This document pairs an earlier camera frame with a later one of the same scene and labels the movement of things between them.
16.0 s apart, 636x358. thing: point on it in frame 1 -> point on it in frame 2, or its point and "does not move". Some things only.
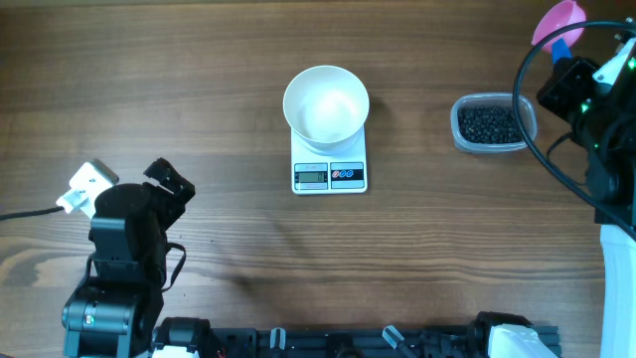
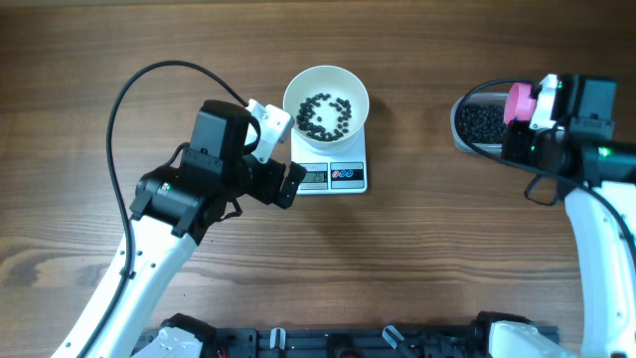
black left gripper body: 169,178 -> 280,184
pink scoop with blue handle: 558,15 -> 520,104
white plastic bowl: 327,106 does not move
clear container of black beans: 484,122 does not move
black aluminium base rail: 357,342 does not move
